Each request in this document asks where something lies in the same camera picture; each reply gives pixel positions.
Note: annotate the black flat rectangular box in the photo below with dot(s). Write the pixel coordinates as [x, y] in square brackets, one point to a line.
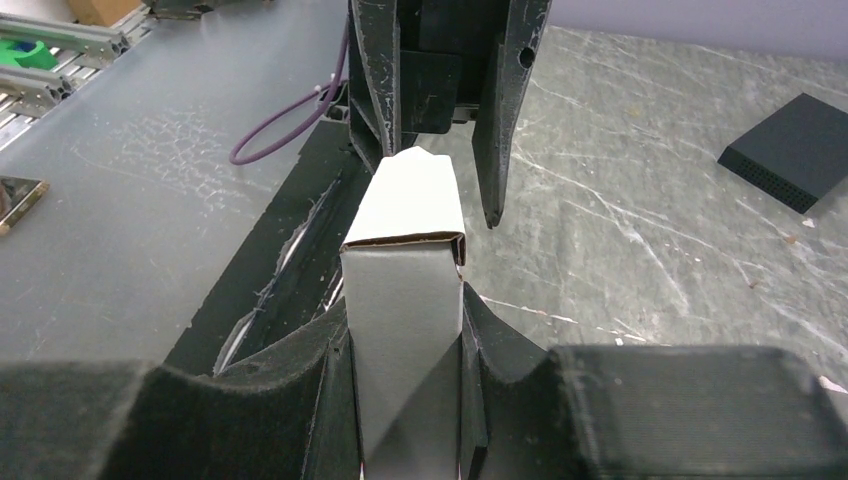
[797, 155]

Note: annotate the aluminium frame rail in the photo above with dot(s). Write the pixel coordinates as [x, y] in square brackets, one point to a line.
[82, 51]

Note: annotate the brown cardboard item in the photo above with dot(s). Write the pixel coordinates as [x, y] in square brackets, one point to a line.
[102, 12]

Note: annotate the brass edged flat plate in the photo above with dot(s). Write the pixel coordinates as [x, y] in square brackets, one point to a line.
[18, 197]

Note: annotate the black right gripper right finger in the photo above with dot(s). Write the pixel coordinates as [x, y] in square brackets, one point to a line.
[639, 412]

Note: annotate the white cardboard box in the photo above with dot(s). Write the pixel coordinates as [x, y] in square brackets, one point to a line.
[403, 291]

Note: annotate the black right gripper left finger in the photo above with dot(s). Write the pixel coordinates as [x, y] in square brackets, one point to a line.
[286, 412]

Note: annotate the green object on frame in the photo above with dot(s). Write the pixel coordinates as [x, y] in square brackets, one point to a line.
[27, 55]

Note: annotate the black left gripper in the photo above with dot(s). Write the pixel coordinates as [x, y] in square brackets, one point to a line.
[445, 63]

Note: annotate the black mounting base rail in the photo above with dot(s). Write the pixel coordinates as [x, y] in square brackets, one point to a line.
[287, 271]

